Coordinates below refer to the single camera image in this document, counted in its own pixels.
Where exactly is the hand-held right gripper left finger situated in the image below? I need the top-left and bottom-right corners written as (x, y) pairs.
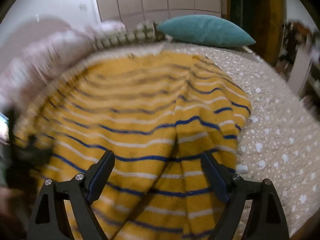
top-left (26, 150), bottom-right (116, 240)

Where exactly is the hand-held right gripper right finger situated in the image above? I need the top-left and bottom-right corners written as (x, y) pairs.
top-left (200, 151), bottom-right (290, 240)

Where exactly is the yellow striped small shirt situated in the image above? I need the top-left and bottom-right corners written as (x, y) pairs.
top-left (14, 51), bottom-right (252, 240)

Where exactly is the beige dotted quilt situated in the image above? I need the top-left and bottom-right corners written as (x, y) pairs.
top-left (75, 40), bottom-right (320, 240)

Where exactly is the pink floral duvet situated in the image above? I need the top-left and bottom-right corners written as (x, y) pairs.
top-left (0, 17), bottom-right (128, 110)

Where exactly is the cluttered white shelf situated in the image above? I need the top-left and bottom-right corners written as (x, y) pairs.
top-left (274, 19), bottom-right (320, 112)

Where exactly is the olive dotted pillow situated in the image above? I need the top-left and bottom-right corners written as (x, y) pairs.
top-left (91, 21), bottom-right (168, 50)

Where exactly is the teal pillow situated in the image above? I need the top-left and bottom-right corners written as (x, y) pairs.
top-left (157, 15), bottom-right (257, 48)

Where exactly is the wooden door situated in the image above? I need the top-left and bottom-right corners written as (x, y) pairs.
top-left (225, 0), bottom-right (287, 64)

